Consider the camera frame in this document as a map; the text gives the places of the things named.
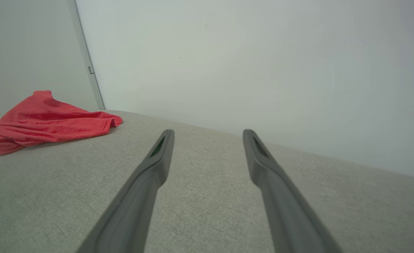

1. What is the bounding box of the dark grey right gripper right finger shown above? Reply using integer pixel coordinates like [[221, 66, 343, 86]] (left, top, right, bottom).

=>
[[242, 129, 343, 253]]

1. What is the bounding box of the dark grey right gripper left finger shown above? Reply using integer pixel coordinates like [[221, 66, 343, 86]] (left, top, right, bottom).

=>
[[76, 129, 175, 253]]

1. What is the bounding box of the red and white garment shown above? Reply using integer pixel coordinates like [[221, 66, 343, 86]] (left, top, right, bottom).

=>
[[0, 90, 123, 156]]

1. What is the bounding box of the grey metal wall trim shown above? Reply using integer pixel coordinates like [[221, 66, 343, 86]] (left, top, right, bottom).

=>
[[67, 0, 106, 111]]

